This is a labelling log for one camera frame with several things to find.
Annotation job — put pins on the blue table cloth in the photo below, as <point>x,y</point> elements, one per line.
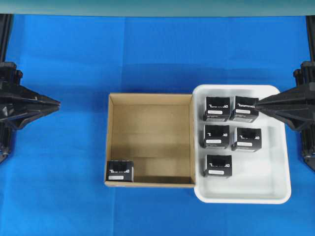
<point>52,183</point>

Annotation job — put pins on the black Dynamixel box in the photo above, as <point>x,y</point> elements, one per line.
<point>120,170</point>

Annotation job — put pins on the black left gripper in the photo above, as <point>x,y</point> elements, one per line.
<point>10,78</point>

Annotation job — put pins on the black box tray top left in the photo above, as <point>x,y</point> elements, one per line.
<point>218,109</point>

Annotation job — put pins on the black box tray middle right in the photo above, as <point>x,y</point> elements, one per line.
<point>246,139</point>

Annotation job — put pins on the black box tray top right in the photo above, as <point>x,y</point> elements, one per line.
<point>243,109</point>

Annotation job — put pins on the open brown cardboard box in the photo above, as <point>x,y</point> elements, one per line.
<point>156,132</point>

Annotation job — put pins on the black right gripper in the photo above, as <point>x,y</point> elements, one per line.
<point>305,83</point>

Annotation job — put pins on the black box tray bottom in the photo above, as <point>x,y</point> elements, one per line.
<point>218,166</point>

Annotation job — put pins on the white plastic tray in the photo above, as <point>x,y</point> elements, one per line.
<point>260,177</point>

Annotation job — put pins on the black box tray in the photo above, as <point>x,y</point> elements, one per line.
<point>246,139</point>
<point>218,109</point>
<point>216,136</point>
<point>218,166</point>
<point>243,109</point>

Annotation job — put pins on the black box tray middle left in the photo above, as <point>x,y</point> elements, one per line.
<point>216,136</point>

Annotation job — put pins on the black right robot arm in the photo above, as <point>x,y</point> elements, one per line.
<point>296,107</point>

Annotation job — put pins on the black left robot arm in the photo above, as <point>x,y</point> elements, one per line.
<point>19,105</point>

